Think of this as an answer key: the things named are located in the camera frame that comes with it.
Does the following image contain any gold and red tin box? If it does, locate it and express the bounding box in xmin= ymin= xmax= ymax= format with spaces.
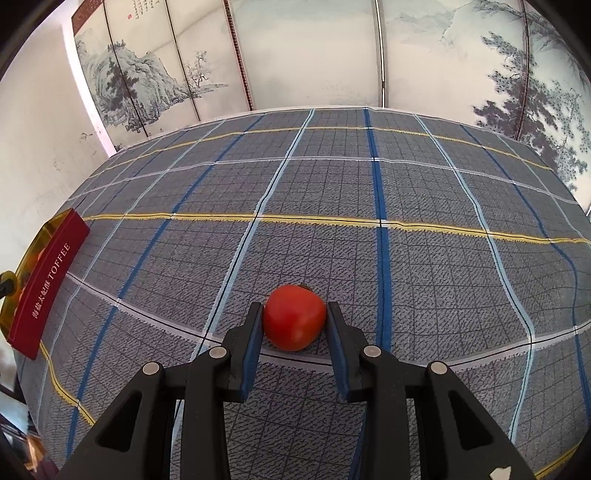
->
xmin=0 ymin=208 xmax=91 ymax=361

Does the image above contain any red tomato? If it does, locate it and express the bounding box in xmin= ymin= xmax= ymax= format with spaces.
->
xmin=262 ymin=284 xmax=328 ymax=352

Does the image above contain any blue plaid tablecloth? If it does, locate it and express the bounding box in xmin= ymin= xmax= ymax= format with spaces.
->
xmin=11 ymin=107 xmax=591 ymax=480

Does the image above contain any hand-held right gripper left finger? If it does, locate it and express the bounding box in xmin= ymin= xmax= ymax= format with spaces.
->
xmin=55 ymin=302 xmax=265 ymax=480

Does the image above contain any painted landscape folding screen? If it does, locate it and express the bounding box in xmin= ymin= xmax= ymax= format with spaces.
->
xmin=71 ymin=0 xmax=591 ymax=217

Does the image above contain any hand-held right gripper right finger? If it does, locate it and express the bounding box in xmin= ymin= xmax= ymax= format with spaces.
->
xmin=325 ymin=301 xmax=539 ymax=480

